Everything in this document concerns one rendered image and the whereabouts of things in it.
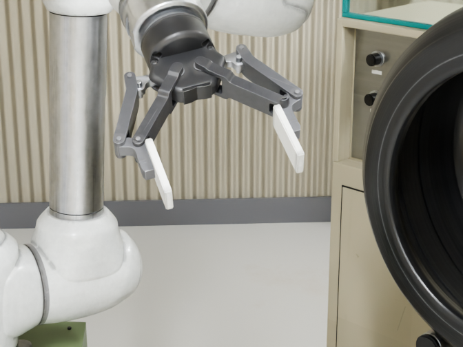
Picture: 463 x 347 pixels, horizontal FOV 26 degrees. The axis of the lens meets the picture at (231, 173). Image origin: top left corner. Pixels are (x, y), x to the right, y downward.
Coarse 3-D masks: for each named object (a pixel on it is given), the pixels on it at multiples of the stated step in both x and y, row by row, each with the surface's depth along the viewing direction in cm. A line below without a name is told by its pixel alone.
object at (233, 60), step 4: (232, 52) 108; (224, 56) 108; (228, 56) 108; (232, 56) 108; (236, 56) 107; (240, 56) 107; (228, 60) 108; (232, 60) 108; (236, 60) 107; (240, 60) 107; (228, 64) 108; (232, 64) 108; (236, 64) 107; (240, 64) 107; (236, 68) 108; (240, 68) 108; (236, 72) 109; (240, 72) 109
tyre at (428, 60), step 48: (432, 48) 147; (384, 96) 155; (432, 96) 172; (384, 144) 156; (432, 144) 178; (384, 192) 158; (432, 192) 178; (384, 240) 161; (432, 240) 175; (432, 288) 157
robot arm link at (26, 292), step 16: (0, 240) 177; (16, 240) 181; (0, 256) 175; (16, 256) 178; (32, 256) 182; (0, 272) 174; (16, 272) 177; (32, 272) 179; (0, 288) 175; (16, 288) 177; (32, 288) 179; (0, 304) 176; (16, 304) 177; (32, 304) 179; (0, 320) 177; (16, 320) 178; (32, 320) 181; (0, 336) 178; (16, 336) 181
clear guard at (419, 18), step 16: (352, 0) 246; (368, 0) 242; (384, 0) 239; (400, 0) 236; (416, 0) 233; (432, 0) 230; (448, 0) 227; (352, 16) 246; (368, 16) 243; (384, 16) 240; (400, 16) 237; (416, 16) 234; (432, 16) 231
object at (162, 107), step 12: (168, 72) 105; (180, 72) 105; (168, 84) 104; (156, 96) 103; (168, 96) 103; (156, 108) 102; (168, 108) 104; (144, 120) 101; (156, 120) 102; (144, 132) 100; (156, 132) 103
